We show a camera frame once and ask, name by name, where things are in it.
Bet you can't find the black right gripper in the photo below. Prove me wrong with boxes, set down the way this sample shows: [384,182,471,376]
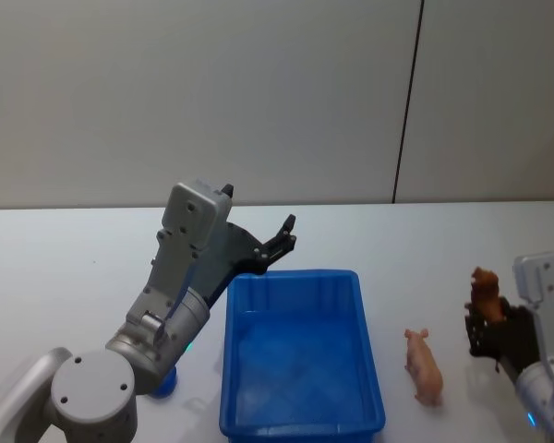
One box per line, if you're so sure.
[464,296,542,376]

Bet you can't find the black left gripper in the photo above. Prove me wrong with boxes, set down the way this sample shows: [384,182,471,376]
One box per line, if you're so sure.
[197,184,298,309]

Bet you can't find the brown toy animal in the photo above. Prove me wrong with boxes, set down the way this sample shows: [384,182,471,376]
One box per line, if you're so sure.
[469,266,507,325]

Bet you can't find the pink toy pig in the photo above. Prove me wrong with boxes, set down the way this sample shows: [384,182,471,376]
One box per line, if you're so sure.
[403,328,445,407]

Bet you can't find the blue plastic bin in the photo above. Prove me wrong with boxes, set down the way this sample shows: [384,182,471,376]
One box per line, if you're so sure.
[219,269,388,440]

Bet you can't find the small blue plastic object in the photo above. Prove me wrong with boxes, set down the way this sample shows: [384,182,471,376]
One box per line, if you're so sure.
[149,366,179,400]

